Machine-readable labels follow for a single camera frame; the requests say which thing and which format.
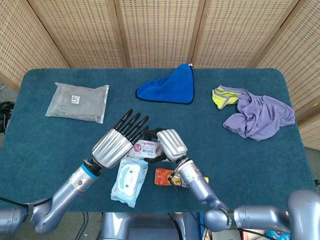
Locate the light blue wet wipes pack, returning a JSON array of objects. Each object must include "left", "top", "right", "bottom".
[{"left": 110, "top": 158, "right": 149, "bottom": 208}]

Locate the grey-blue robot torso base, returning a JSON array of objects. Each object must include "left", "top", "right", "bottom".
[{"left": 99, "top": 211, "right": 208, "bottom": 240}]

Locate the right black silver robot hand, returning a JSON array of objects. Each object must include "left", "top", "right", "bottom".
[{"left": 143, "top": 127, "right": 188, "bottom": 165}]

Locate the grey plastic bag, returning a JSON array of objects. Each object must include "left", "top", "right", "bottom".
[{"left": 45, "top": 81, "right": 110, "bottom": 124}]

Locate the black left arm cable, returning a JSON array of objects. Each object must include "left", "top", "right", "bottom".
[{"left": 0, "top": 196, "right": 54, "bottom": 208}]

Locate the orange drink bottle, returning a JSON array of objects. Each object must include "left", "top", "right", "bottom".
[{"left": 154, "top": 167, "right": 210, "bottom": 189}]

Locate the dark teal table cover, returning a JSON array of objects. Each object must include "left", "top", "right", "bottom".
[{"left": 0, "top": 67, "right": 318, "bottom": 213}]

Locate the wooden lattice folding screen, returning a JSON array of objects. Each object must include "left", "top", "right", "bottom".
[{"left": 0, "top": 0, "right": 320, "bottom": 151}]

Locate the black cable bundle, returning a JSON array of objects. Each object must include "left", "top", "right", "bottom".
[{"left": 0, "top": 100, "right": 15, "bottom": 134}]

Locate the blue chocolate chip cookie package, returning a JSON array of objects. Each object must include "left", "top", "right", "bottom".
[{"left": 265, "top": 229, "right": 291, "bottom": 240}]

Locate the purple shirt with yellow-green trim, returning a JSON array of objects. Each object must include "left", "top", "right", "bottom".
[{"left": 211, "top": 84, "right": 296, "bottom": 142}]

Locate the blue folded cloth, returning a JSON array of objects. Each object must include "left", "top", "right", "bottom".
[{"left": 135, "top": 62, "right": 195, "bottom": 106}]

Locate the white pink toothpaste box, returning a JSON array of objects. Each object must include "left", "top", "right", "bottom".
[{"left": 128, "top": 139, "right": 166, "bottom": 160}]

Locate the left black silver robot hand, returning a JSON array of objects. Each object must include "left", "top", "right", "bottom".
[{"left": 91, "top": 108, "right": 150, "bottom": 169}]

